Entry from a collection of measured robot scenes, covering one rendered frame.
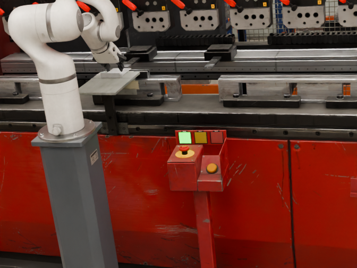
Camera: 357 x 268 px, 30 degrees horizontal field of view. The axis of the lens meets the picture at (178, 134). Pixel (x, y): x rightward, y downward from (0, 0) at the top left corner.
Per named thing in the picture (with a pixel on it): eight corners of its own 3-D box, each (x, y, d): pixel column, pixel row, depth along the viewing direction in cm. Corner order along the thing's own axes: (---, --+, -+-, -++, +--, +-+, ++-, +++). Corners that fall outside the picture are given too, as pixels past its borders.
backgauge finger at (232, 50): (194, 72, 274) (193, 59, 272) (211, 53, 297) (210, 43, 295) (222, 71, 270) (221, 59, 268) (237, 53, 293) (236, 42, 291)
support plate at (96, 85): (73, 94, 260) (73, 92, 260) (100, 74, 283) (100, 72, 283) (115, 95, 254) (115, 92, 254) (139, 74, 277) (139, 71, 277)
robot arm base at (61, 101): (82, 143, 209) (72, 87, 203) (27, 142, 215) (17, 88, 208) (104, 120, 226) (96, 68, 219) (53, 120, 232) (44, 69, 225)
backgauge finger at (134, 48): (111, 72, 286) (109, 60, 284) (133, 55, 309) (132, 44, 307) (137, 72, 282) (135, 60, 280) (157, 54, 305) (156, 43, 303)
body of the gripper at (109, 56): (113, 35, 262) (122, 51, 271) (90, 36, 265) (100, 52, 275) (109, 51, 259) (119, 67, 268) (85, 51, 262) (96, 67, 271)
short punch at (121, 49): (107, 52, 279) (103, 31, 275) (109, 51, 281) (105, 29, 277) (128, 52, 276) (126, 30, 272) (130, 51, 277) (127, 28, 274)
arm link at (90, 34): (111, 31, 260) (90, 31, 263) (99, 10, 249) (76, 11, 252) (106, 49, 257) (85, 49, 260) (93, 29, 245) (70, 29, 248)
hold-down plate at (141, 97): (93, 105, 282) (92, 98, 281) (99, 100, 287) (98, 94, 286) (160, 106, 272) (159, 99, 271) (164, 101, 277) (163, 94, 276)
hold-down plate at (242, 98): (222, 107, 264) (222, 99, 263) (226, 102, 269) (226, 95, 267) (299, 108, 254) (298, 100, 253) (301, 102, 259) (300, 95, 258)
